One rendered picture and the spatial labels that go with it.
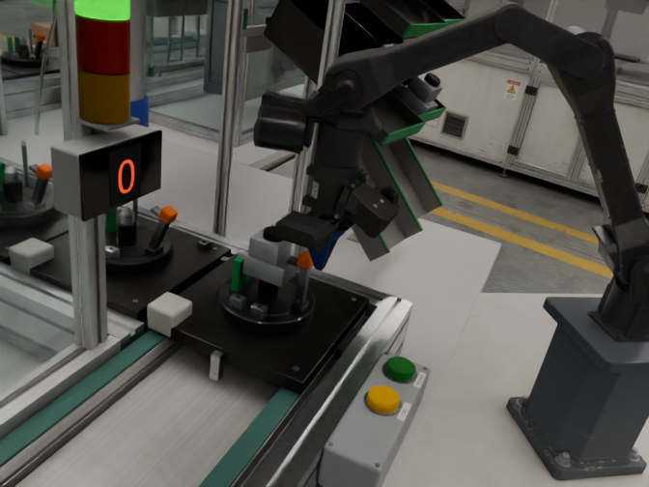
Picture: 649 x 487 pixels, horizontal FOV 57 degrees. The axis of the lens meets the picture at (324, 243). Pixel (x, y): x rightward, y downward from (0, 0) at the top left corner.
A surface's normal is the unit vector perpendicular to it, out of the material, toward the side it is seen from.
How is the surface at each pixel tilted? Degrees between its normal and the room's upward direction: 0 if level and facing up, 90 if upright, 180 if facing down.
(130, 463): 0
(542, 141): 90
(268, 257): 90
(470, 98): 90
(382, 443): 0
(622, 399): 90
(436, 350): 0
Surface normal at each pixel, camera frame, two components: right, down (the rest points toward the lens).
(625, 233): -0.32, -0.04
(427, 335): 0.14, -0.88
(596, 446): 0.21, 0.47
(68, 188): -0.41, 0.36
